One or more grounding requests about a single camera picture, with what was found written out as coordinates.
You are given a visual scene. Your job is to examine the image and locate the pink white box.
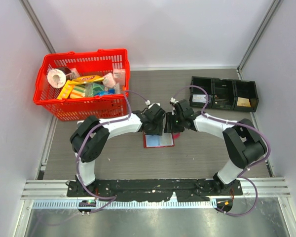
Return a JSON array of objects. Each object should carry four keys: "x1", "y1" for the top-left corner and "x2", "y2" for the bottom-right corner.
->
[{"x1": 113, "y1": 68, "x2": 126, "y2": 86}]

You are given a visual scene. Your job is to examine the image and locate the cards in left bin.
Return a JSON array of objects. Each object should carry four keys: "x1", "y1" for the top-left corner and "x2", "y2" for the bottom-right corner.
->
[{"x1": 192, "y1": 94, "x2": 207, "y2": 103}]

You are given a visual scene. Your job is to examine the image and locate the yellow chips bag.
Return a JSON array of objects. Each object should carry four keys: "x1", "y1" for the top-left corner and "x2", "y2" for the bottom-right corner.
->
[{"x1": 70, "y1": 75, "x2": 104, "y2": 85}]

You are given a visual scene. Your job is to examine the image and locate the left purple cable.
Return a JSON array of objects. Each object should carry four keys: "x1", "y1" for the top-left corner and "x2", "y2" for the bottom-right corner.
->
[{"x1": 75, "y1": 90, "x2": 151, "y2": 213}]

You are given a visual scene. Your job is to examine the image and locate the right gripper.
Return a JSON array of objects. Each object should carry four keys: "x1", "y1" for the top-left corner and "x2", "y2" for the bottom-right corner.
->
[{"x1": 164, "y1": 112, "x2": 185, "y2": 133}]

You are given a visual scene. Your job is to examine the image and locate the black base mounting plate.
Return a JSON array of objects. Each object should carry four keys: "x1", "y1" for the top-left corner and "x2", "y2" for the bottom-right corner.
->
[{"x1": 66, "y1": 179, "x2": 243, "y2": 202}]

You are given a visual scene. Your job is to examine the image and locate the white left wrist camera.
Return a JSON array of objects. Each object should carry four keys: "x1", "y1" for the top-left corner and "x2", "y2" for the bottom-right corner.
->
[{"x1": 145, "y1": 100, "x2": 160, "y2": 109}]

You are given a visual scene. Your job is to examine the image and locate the yellow orange striped package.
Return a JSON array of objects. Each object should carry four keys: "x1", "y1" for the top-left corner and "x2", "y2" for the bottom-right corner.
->
[{"x1": 57, "y1": 80, "x2": 86, "y2": 100}]

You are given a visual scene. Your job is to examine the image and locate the black three-compartment bin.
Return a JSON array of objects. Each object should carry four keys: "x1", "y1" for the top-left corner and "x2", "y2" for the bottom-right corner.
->
[{"x1": 189, "y1": 76, "x2": 259, "y2": 113}]

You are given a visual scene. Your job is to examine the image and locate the red plastic shopping basket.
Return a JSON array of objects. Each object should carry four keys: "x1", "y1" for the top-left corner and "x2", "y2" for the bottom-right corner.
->
[{"x1": 33, "y1": 48, "x2": 130, "y2": 121}]

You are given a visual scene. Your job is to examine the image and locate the black tape roll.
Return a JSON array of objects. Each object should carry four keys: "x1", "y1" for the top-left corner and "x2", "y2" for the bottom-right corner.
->
[{"x1": 57, "y1": 67, "x2": 74, "y2": 77}]

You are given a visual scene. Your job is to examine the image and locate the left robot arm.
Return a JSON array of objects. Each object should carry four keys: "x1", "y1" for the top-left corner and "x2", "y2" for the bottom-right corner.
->
[{"x1": 68, "y1": 103, "x2": 166, "y2": 197}]

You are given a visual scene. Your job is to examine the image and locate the gold card in bin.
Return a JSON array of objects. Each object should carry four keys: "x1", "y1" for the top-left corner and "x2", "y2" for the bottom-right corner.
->
[{"x1": 236, "y1": 97, "x2": 251, "y2": 107}]

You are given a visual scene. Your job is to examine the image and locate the green blue packet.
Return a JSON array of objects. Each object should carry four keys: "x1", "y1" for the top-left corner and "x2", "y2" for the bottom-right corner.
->
[{"x1": 85, "y1": 83, "x2": 115, "y2": 97}]

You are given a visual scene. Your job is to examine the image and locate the red leather card holder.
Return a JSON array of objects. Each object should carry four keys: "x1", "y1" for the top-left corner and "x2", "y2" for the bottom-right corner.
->
[{"x1": 143, "y1": 133, "x2": 180, "y2": 148}]

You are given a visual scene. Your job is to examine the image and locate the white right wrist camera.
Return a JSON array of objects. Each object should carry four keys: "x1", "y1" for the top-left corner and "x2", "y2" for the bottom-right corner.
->
[{"x1": 169, "y1": 97, "x2": 178, "y2": 105}]

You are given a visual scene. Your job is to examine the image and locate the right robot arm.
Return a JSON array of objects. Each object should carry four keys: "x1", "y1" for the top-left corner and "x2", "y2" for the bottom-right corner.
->
[{"x1": 164, "y1": 98, "x2": 267, "y2": 195}]

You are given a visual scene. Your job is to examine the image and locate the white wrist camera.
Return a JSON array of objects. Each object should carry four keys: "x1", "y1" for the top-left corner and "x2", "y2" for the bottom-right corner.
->
[
  {"x1": 145, "y1": 100, "x2": 160, "y2": 109},
  {"x1": 169, "y1": 97, "x2": 178, "y2": 105}
]

